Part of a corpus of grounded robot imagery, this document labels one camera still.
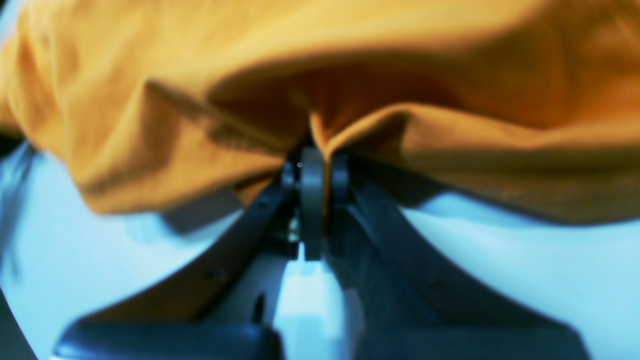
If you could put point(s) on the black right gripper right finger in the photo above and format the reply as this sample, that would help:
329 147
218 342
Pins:
415 303

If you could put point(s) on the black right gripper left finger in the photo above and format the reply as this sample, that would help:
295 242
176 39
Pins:
221 306

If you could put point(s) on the orange t-shirt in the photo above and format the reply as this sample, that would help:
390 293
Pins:
150 103

